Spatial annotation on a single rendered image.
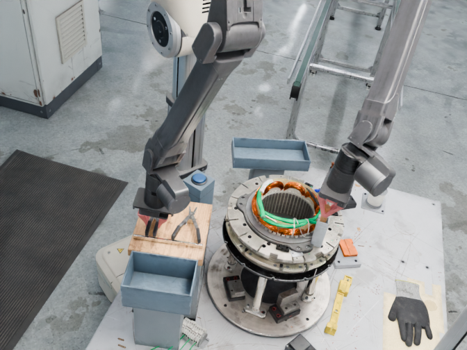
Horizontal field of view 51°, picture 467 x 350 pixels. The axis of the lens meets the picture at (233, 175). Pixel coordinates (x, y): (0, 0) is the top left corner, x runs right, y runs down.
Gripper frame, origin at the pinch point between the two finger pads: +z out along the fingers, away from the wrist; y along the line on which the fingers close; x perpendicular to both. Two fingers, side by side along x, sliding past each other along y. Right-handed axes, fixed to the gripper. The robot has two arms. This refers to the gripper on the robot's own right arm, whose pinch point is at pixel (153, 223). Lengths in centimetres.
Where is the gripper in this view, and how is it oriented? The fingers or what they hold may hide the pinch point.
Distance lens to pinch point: 129.2
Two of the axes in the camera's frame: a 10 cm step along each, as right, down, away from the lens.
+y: 9.8, 2.0, 0.5
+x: 1.0, -6.8, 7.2
